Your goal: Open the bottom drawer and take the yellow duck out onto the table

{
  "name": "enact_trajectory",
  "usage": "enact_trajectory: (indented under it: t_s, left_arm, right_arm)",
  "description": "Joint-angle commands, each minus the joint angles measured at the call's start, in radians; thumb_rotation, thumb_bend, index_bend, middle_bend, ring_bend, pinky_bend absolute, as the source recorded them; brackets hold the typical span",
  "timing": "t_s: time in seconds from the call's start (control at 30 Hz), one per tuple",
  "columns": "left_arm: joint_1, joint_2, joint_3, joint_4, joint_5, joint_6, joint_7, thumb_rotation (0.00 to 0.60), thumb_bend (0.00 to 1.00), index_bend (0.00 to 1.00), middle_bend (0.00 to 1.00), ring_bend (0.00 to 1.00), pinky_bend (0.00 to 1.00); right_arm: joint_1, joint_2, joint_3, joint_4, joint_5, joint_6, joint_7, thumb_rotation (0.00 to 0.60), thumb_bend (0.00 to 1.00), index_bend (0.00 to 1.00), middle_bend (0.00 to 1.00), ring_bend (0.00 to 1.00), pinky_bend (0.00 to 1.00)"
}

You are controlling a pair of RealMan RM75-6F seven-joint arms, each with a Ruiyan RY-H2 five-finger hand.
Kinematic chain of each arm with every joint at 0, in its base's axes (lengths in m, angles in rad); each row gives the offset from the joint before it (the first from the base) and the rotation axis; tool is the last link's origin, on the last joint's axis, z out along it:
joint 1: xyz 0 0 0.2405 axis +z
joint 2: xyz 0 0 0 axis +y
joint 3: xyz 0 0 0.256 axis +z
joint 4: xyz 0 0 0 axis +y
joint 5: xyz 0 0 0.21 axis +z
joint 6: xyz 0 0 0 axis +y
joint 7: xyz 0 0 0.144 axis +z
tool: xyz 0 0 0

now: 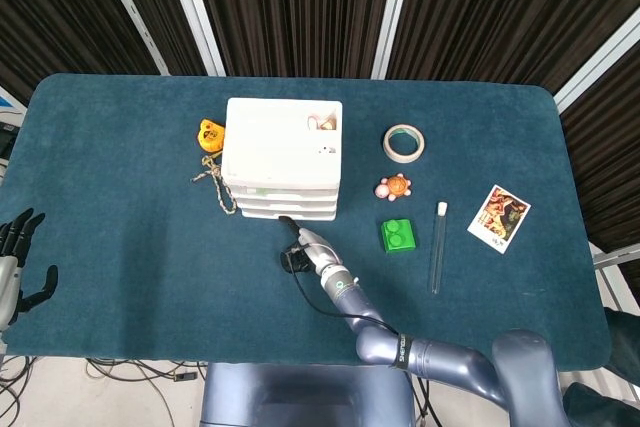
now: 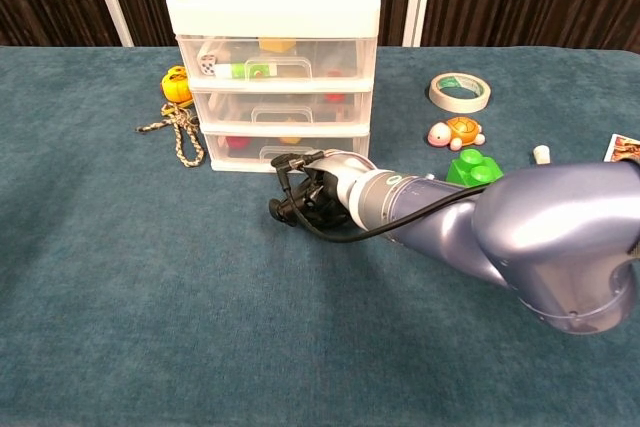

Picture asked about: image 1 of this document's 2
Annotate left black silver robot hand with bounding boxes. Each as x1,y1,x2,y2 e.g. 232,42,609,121
0,207,60,331

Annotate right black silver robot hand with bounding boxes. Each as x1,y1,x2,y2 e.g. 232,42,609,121
278,215,345,277

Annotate clear drawer with red pompom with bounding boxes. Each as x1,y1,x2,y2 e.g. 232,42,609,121
241,209,337,222

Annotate clear drawer with wooden parts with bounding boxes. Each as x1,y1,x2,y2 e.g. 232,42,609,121
235,198,339,211

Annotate clear drawer with die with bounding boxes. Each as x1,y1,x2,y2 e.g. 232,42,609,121
230,186,340,200

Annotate white plastic drawer cabinet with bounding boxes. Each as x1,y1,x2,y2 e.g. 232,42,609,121
221,97,344,222

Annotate green building block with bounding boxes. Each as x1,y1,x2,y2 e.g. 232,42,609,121
380,218,419,254

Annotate orange pink turtle toy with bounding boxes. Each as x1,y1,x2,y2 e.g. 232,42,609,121
374,173,414,201

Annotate beige masking tape roll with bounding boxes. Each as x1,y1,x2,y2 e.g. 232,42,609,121
382,123,427,165

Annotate clear test tube white cap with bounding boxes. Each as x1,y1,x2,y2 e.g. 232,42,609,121
428,201,449,296

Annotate blue-grey robot torso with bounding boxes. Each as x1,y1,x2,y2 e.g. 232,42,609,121
199,362,416,427

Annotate orange toy figure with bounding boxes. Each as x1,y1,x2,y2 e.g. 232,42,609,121
195,118,226,153

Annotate blue teal tablecloth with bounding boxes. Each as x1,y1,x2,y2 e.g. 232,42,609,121
0,72,612,373

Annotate printed photo card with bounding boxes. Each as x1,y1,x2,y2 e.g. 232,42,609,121
466,184,532,255

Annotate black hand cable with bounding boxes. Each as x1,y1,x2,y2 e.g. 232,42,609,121
287,241,401,336

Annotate small tan trinket with ring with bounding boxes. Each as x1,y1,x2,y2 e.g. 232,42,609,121
306,114,339,133

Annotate black velcro strap white letters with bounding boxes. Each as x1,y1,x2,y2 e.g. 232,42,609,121
392,332,414,372

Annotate braided beige black rope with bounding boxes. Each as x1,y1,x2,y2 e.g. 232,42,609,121
191,154,239,216

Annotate tangled floor cables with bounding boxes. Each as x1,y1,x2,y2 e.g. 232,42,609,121
0,354,206,427

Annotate white metal frame post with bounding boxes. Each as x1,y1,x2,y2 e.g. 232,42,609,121
370,0,419,81
159,0,227,77
91,0,172,76
553,10,640,114

